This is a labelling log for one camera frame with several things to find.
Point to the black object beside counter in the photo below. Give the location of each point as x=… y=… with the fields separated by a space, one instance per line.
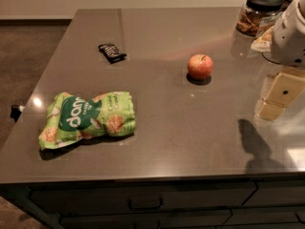
x=16 y=111

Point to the glass jar with black lid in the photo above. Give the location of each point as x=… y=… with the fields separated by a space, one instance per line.
x=252 y=13

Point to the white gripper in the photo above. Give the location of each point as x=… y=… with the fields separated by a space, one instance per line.
x=288 y=43

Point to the green snack chip bag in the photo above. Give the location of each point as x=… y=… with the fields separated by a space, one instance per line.
x=71 y=118

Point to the black rxbar chocolate bar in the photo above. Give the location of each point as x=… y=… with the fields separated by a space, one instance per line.
x=111 y=52

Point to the black drawer handle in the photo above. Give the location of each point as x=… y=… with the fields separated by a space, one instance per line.
x=145 y=203

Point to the red apple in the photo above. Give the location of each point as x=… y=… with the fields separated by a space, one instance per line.
x=200 y=66

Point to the snack packet beside jar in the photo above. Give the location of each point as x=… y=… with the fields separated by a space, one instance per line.
x=263 y=42

